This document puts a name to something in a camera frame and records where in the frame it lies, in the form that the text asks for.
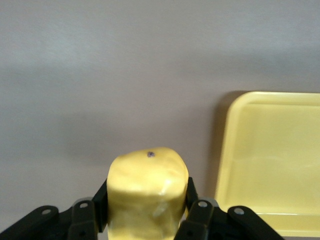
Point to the yellow plastic tray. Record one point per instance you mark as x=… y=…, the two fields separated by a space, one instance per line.
x=275 y=155

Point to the yellow toy potato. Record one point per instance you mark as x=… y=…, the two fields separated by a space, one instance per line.
x=147 y=190

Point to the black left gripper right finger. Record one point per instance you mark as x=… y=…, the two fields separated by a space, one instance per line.
x=202 y=220

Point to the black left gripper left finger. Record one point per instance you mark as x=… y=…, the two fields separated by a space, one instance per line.
x=82 y=217

